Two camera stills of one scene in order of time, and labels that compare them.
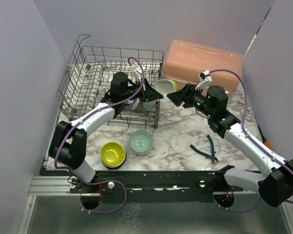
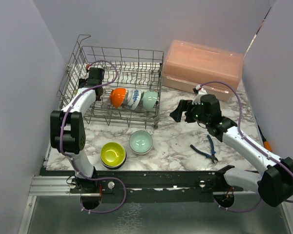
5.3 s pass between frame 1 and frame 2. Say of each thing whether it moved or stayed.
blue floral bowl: stayed
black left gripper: moved
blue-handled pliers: stayed
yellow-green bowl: stayed
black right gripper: moved
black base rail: stayed
